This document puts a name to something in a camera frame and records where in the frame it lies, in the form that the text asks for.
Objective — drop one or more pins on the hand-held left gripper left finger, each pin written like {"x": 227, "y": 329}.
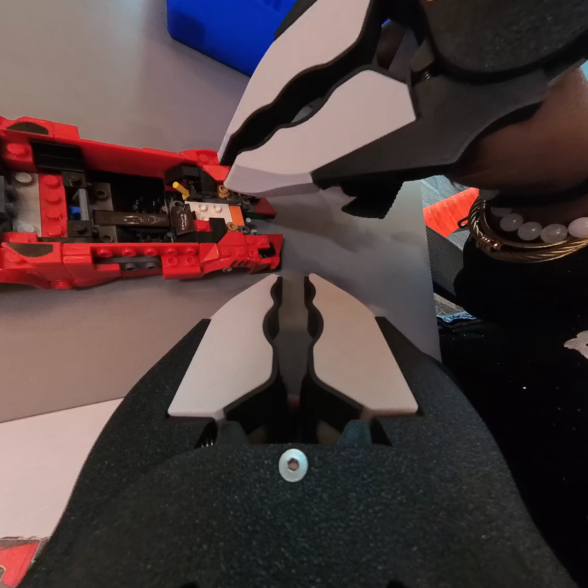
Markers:
{"x": 225, "y": 358}

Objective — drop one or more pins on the white instruction booklet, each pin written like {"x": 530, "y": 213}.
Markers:
{"x": 36, "y": 459}

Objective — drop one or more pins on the blue plastic bin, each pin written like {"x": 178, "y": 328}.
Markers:
{"x": 220, "y": 27}

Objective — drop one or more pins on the person's right forearm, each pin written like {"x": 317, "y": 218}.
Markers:
{"x": 505, "y": 285}

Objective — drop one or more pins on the person's right hand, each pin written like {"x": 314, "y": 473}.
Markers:
{"x": 542, "y": 151}

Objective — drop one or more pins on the red toy brick car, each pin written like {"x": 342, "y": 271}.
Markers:
{"x": 115, "y": 156}

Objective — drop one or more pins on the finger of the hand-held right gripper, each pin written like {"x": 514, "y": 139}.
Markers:
{"x": 349, "y": 124}
{"x": 303, "y": 50}

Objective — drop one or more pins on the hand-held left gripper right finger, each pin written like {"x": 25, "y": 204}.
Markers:
{"x": 363, "y": 358}

